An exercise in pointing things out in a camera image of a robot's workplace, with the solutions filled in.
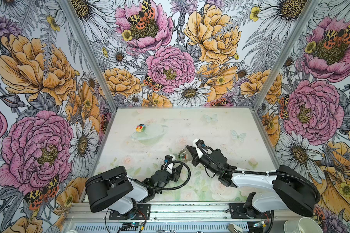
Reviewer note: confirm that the white tape roll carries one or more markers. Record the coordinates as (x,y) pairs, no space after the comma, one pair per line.
(233,228)

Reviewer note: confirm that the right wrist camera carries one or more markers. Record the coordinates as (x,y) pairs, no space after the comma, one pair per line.
(201,148)

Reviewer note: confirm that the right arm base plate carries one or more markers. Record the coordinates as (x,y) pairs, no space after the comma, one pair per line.
(240,211)

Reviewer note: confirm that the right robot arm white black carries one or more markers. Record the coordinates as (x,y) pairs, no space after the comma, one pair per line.
(283,189)

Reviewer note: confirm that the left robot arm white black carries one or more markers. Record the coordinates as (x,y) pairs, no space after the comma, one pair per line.
(117,191)

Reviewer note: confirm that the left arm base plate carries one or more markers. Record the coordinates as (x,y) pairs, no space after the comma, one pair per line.
(139,212)

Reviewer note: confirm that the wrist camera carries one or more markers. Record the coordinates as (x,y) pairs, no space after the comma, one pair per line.
(168,166)
(201,148)

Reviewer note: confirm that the aluminium front rail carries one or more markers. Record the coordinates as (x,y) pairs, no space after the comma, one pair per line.
(160,212)

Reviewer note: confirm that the colourful small toy ball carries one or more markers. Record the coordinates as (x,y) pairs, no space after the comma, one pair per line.
(140,128)

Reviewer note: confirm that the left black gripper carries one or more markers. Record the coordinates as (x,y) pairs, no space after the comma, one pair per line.
(173,170)

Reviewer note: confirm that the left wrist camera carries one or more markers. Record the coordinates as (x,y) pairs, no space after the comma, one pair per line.
(168,166)

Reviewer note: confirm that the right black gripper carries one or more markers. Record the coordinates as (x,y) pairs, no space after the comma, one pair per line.
(195,153)

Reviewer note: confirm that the white paper cup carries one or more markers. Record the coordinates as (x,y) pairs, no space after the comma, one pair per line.
(302,225)

